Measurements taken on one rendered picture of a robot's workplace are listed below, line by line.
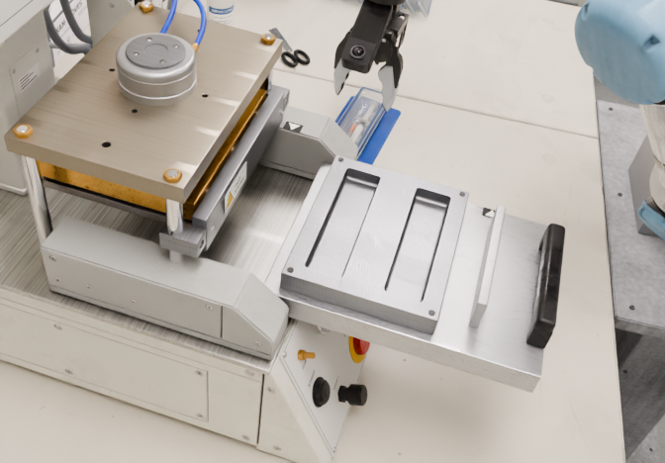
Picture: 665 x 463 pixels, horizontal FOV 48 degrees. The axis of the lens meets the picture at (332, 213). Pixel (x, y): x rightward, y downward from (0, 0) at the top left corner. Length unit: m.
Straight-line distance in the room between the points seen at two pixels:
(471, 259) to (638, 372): 0.84
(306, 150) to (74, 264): 0.32
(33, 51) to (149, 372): 0.37
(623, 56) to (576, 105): 0.82
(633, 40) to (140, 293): 0.52
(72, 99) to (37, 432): 0.40
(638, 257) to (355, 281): 0.63
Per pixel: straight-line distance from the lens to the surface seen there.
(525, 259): 0.88
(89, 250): 0.79
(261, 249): 0.88
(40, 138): 0.75
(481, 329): 0.80
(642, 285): 1.25
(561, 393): 1.06
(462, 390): 1.02
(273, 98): 0.88
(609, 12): 0.73
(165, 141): 0.73
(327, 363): 0.90
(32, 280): 0.87
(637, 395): 1.71
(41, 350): 0.95
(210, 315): 0.76
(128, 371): 0.90
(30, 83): 0.91
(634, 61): 0.74
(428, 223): 0.87
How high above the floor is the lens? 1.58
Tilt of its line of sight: 45 degrees down
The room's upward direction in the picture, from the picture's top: 9 degrees clockwise
